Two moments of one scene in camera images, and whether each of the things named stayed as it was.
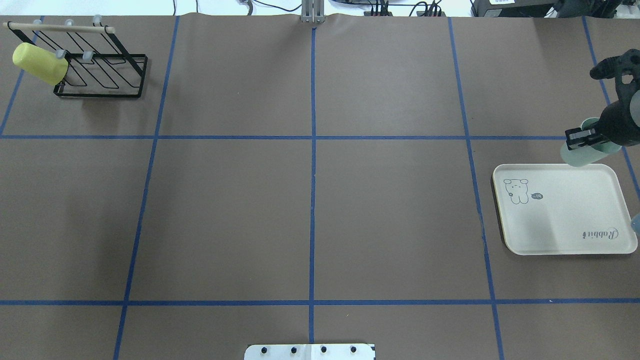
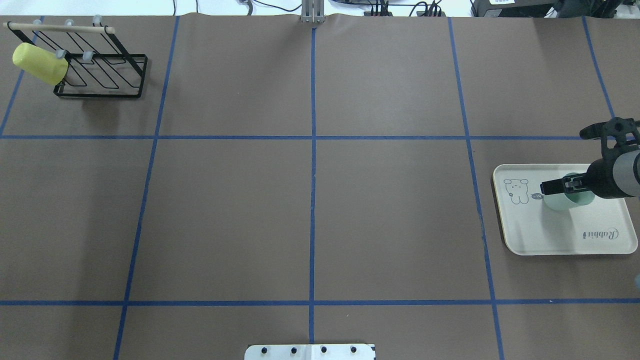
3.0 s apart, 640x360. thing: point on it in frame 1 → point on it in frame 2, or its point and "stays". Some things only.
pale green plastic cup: [585, 155] → [561, 201]
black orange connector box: [378, 14] stays
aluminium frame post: [312, 11] stays
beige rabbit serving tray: [563, 209] stays
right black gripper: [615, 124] → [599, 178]
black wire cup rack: [98, 64] stays
